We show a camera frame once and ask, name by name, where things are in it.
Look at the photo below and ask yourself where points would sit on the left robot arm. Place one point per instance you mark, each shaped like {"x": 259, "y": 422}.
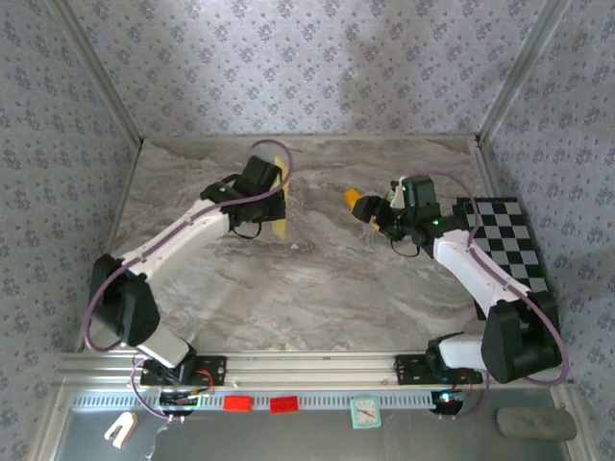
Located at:
{"x": 125, "y": 307}

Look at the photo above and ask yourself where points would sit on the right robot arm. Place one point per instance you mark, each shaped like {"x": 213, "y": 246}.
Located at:
{"x": 509, "y": 346}

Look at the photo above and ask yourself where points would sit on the teal square clock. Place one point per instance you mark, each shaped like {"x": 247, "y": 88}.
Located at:
{"x": 365, "y": 413}

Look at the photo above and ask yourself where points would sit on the orange toy brick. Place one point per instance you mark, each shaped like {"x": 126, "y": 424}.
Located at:
{"x": 351, "y": 197}

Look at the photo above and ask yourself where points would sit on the black grey checkerboard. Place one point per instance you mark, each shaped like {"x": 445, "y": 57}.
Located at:
{"x": 509, "y": 216}

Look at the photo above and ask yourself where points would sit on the black controller board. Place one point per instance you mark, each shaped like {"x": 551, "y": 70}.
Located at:
{"x": 179, "y": 402}
{"x": 448, "y": 402}

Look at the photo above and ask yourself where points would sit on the red rectangular block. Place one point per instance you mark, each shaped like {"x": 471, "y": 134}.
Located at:
{"x": 284, "y": 405}
{"x": 238, "y": 403}

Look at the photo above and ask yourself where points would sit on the grey stone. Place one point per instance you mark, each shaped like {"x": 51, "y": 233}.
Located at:
{"x": 535, "y": 423}

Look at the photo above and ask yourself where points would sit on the white wooden notched piece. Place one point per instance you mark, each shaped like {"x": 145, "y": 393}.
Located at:
{"x": 126, "y": 422}

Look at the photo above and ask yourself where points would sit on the white tape scrap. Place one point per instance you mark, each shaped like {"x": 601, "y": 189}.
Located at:
{"x": 154, "y": 442}

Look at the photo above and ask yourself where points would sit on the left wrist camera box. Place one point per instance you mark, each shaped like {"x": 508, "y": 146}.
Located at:
{"x": 259, "y": 174}

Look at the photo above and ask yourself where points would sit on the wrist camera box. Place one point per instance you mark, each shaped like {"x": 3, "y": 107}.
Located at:
{"x": 259, "y": 174}
{"x": 418, "y": 192}

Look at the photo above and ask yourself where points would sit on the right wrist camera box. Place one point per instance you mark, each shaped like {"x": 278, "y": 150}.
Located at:
{"x": 418, "y": 192}

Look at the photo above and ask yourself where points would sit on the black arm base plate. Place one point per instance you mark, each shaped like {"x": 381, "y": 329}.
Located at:
{"x": 408, "y": 370}
{"x": 216, "y": 370}

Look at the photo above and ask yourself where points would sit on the aluminium rail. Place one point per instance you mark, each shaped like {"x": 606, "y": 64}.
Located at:
{"x": 307, "y": 370}

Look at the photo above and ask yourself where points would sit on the aluminium frame post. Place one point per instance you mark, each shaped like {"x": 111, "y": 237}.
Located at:
{"x": 96, "y": 72}
{"x": 521, "y": 72}

